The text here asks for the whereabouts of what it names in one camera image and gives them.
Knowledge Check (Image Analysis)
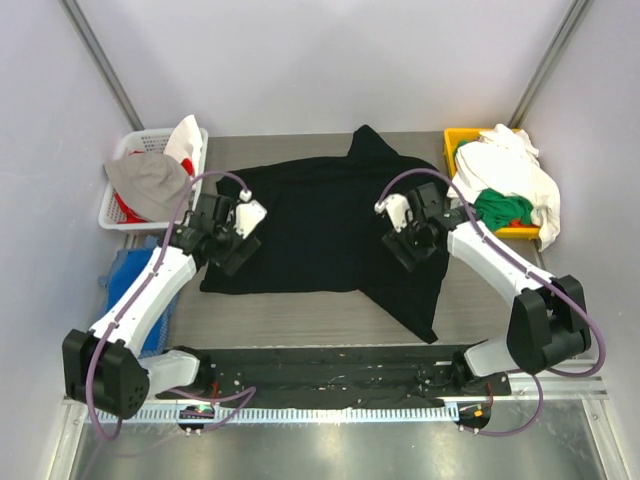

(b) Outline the white plastic laundry basket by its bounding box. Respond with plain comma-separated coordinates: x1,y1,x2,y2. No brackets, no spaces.
98,128,209,235

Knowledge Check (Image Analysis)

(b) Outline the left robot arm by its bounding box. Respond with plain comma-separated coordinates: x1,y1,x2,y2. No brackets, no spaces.
62,191,267,419

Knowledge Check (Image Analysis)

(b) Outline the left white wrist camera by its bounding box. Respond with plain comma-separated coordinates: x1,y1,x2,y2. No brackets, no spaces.
234,189,267,239

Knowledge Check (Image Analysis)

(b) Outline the left corner aluminium post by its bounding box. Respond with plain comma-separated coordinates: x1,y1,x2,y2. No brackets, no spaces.
59,0,144,131

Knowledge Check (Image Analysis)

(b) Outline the right corner aluminium post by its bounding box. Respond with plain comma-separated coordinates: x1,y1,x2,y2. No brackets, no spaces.
508,0,594,129

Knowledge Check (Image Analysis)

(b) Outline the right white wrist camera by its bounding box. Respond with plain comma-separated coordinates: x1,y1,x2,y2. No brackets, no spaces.
374,194,413,233

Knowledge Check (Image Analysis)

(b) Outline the blue checkered shirt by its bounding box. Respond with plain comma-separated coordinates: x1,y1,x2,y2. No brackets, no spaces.
97,248,180,359

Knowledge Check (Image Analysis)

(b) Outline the aluminium rail frame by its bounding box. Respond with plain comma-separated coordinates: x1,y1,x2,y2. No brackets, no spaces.
62,374,609,405

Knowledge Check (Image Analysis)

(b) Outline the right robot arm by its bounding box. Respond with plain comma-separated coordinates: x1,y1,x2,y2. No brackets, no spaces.
374,184,592,395

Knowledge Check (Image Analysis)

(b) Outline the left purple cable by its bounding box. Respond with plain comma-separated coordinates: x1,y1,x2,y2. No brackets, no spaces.
87,169,257,441

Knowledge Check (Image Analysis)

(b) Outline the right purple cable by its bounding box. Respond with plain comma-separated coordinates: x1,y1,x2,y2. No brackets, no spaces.
377,167,609,437

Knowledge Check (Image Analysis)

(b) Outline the yellow plastic bin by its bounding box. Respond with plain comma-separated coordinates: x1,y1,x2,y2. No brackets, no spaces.
443,127,539,240

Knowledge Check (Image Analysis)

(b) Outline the beige grey shirt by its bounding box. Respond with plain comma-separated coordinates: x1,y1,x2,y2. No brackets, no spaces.
104,152,191,222

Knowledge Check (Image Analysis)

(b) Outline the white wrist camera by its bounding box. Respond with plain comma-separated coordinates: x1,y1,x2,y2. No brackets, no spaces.
234,189,267,239
374,194,413,233

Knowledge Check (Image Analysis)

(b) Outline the purple cable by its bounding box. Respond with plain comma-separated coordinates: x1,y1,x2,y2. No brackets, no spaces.
87,169,257,441
377,167,609,437

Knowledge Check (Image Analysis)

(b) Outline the black t shirt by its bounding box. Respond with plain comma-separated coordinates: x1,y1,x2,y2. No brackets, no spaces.
200,125,449,343

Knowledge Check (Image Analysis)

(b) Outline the white and red garment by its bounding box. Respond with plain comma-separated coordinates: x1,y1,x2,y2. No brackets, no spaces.
116,115,202,222

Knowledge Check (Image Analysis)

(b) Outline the corner aluminium post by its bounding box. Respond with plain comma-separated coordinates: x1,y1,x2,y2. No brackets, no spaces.
59,0,144,131
508,0,594,129

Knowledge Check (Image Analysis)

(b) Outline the white slotted cable duct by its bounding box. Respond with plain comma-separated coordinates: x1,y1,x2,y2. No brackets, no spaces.
84,403,460,425

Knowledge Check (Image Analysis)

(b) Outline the white t shirt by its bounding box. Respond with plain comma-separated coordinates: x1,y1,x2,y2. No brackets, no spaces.
447,124,561,251

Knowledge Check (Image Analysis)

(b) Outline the green t shirt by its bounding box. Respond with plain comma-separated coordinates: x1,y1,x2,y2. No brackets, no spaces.
474,189,533,232

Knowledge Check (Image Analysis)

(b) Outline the solid blue shirt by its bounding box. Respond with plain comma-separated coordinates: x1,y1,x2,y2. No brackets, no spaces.
106,249,166,356

